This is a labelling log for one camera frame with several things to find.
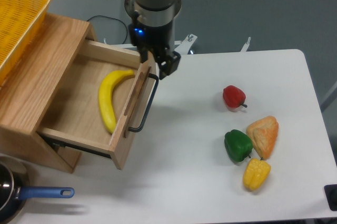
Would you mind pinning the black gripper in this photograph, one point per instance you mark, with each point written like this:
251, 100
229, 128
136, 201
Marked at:
157, 40

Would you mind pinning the yellow banana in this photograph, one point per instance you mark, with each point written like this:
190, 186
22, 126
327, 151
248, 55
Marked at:
105, 96

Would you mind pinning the wooden top drawer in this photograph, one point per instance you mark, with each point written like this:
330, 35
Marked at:
73, 118

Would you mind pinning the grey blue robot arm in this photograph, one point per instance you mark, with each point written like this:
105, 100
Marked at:
154, 5

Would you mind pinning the wooden drawer cabinet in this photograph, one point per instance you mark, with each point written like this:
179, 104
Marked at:
32, 85

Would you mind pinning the red bell pepper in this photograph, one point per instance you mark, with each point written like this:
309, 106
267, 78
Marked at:
234, 97

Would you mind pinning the green bell pepper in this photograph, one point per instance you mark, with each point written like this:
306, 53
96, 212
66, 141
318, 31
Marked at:
238, 145

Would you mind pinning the orange bread pastry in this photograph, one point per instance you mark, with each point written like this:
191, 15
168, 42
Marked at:
263, 134

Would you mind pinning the yellow plastic basket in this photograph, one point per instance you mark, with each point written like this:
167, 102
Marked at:
20, 22

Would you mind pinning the yellow bell pepper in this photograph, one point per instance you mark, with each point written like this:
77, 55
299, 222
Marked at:
255, 174

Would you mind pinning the black corner clamp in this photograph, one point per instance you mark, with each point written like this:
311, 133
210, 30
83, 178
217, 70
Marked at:
331, 194

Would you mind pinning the black metal drawer handle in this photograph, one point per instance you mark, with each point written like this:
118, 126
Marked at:
148, 105

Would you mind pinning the white table bracket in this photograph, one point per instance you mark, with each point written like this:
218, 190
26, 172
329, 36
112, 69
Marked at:
246, 45

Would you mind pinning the blue handled frying pan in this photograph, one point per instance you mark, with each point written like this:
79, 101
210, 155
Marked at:
16, 189

